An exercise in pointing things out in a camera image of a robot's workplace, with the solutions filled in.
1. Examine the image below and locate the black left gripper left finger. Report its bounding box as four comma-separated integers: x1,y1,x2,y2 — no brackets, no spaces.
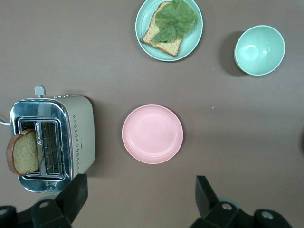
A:
30,173,89,228

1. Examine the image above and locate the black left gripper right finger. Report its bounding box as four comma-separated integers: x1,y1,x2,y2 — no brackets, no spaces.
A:
190,175,241,228

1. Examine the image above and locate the pink plate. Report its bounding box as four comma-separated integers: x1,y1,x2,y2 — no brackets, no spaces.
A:
122,104,184,164

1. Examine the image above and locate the beige and chrome toaster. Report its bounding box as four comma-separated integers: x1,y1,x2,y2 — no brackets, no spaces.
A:
9,85,96,193

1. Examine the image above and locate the bread slice in toaster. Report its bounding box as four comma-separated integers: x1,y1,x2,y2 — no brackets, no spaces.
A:
6,129,40,176

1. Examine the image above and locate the green plate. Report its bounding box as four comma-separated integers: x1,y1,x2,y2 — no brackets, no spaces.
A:
135,0,204,62

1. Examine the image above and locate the green bowl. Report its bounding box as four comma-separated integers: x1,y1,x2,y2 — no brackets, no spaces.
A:
234,25,285,76

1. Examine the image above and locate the bread slice under lettuce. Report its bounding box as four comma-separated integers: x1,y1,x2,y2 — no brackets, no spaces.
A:
141,1,183,57

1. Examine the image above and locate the green lettuce leaf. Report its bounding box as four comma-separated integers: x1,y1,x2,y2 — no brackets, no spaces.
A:
151,0,197,45

